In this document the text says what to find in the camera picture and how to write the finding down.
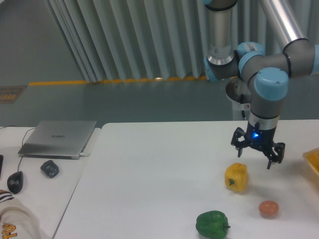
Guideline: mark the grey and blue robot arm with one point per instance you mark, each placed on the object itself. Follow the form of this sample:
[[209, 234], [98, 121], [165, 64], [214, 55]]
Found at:
[[265, 77]]

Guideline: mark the person's cream sleeved forearm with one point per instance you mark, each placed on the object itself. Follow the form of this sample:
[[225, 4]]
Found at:
[[16, 220]]

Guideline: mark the silver closed laptop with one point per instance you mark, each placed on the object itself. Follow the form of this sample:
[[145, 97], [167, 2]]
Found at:
[[58, 139]]

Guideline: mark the dark grey power adapter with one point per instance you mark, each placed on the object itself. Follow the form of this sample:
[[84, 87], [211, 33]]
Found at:
[[50, 169]]

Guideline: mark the yellow bell pepper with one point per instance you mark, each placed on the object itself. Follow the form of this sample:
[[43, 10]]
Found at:
[[236, 177]]

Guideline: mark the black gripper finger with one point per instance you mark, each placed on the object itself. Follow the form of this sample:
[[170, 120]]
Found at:
[[239, 140], [274, 152]]

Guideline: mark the green bell pepper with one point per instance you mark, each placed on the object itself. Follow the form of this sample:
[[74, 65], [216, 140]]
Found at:
[[212, 225]]

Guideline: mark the black computer mouse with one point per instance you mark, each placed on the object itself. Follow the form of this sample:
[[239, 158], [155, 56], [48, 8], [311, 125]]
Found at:
[[15, 182]]

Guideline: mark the black keyboard edge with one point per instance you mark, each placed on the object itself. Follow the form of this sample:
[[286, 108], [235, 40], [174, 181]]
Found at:
[[1, 164]]

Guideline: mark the white folding partition screen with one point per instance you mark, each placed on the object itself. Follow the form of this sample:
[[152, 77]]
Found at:
[[122, 40]]

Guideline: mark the brown egg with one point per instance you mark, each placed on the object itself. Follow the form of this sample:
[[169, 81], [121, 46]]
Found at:
[[268, 209]]

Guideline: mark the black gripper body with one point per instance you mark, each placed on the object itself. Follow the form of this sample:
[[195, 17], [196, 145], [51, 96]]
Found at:
[[261, 140]]

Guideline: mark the yellow plastic basket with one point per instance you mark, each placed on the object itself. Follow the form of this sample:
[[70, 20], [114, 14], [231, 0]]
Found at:
[[312, 158]]

